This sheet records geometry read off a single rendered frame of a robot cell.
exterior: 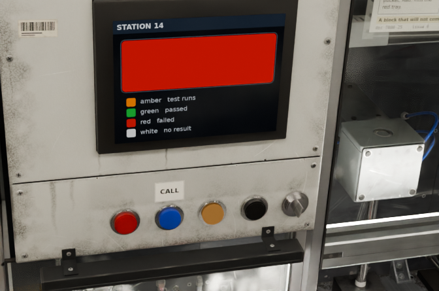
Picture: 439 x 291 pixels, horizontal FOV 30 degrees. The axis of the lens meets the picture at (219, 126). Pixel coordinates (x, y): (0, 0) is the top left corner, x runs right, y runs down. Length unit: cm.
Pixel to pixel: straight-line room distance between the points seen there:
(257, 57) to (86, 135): 23
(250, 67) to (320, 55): 10
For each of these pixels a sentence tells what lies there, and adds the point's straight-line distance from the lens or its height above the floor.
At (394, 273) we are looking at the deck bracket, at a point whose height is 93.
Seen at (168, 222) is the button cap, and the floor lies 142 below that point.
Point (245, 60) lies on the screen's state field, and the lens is 101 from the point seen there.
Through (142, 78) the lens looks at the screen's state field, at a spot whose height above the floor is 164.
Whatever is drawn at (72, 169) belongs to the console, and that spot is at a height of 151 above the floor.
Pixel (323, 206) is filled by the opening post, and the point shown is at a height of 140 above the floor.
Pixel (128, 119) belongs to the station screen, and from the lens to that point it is 101.
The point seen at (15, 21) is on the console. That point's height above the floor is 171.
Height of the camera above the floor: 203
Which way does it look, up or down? 27 degrees down
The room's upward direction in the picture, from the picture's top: 3 degrees clockwise
